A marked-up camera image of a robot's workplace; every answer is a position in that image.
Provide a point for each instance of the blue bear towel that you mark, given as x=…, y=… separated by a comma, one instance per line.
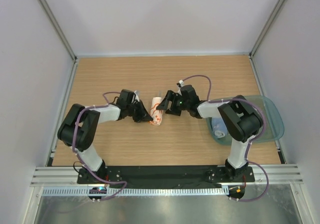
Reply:
x=219, y=128

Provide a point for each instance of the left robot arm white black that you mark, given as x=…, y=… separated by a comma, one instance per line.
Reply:
x=78, y=128

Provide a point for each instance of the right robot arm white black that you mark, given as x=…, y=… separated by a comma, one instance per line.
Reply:
x=243, y=122

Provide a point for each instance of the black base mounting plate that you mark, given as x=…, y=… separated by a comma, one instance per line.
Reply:
x=174, y=177

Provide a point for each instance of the clear teal plastic container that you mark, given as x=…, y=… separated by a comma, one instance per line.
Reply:
x=274, y=125

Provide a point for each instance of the orange white patterned towel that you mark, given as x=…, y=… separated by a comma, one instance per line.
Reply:
x=157, y=115

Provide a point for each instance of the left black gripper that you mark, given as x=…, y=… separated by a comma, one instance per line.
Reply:
x=143, y=115

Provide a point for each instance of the aluminium frame rail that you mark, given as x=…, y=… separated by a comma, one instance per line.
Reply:
x=67, y=176

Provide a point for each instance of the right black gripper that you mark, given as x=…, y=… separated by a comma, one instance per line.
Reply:
x=163, y=106

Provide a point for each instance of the white slotted cable duct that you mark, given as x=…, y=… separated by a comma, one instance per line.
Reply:
x=105, y=192

